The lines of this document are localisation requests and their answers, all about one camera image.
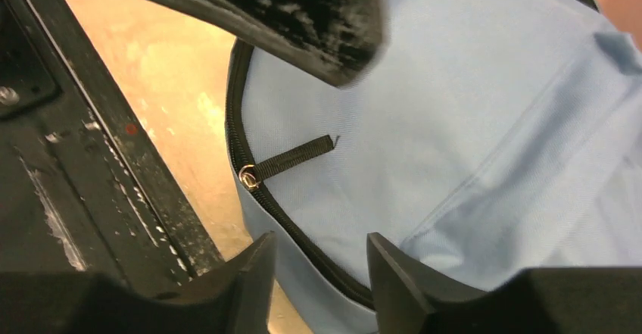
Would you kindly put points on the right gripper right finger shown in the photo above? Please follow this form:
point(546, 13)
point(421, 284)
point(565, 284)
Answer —
point(407, 295)

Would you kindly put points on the blue student backpack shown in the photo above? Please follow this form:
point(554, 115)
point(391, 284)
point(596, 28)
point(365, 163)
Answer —
point(490, 136)

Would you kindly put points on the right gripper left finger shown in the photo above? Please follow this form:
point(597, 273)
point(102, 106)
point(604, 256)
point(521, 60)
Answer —
point(234, 298)

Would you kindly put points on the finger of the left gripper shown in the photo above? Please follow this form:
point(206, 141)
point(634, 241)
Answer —
point(332, 40)

